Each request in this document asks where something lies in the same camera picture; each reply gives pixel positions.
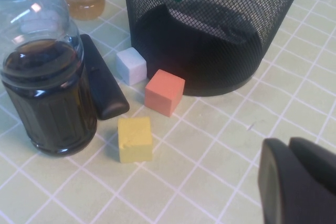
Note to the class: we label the yellow cube block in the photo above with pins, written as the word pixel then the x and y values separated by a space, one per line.
pixel 135 140

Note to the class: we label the orange cube block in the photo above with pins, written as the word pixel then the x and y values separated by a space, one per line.
pixel 162 93

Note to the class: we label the black oblong case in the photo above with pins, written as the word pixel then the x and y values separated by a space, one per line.
pixel 105 90

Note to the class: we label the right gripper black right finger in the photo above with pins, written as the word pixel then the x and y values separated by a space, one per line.
pixel 315 158

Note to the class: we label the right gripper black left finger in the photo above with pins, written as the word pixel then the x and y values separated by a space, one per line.
pixel 283 190

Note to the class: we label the white cube block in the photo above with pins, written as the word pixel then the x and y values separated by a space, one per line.
pixel 131 69

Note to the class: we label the blue-cap bottle with dark liquid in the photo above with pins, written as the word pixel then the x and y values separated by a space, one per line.
pixel 52 103

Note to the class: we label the green checkered tablecloth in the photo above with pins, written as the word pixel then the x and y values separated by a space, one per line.
pixel 210 169

